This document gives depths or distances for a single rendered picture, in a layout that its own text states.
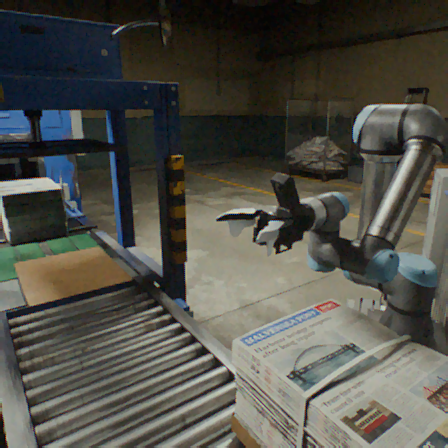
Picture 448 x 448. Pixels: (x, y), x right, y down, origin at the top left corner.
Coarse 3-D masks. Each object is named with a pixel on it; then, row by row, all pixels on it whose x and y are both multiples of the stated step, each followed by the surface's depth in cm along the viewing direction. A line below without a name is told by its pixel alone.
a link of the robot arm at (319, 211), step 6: (306, 198) 86; (312, 198) 85; (312, 204) 83; (318, 204) 84; (312, 210) 82; (318, 210) 83; (324, 210) 84; (318, 216) 82; (324, 216) 84; (318, 222) 83; (324, 222) 85; (312, 228) 83; (318, 228) 87
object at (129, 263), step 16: (48, 240) 192; (64, 240) 193; (80, 240) 193; (96, 240) 194; (112, 240) 195; (0, 256) 171; (16, 256) 171; (32, 256) 171; (112, 256) 173; (128, 256) 173; (0, 272) 154; (16, 272) 154; (128, 272) 155; (144, 272) 156; (0, 288) 140; (16, 288) 140; (112, 288) 146; (0, 304) 129; (16, 304) 129; (48, 304) 133; (64, 304) 136
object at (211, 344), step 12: (144, 276) 151; (144, 288) 141; (156, 288) 141; (156, 300) 132; (168, 300) 132; (168, 312) 124; (180, 312) 124; (180, 324) 117; (192, 324) 117; (192, 336) 112; (204, 336) 111; (204, 348) 106; (216, 348) 105; (216, 360) 101; (228, 360) 100
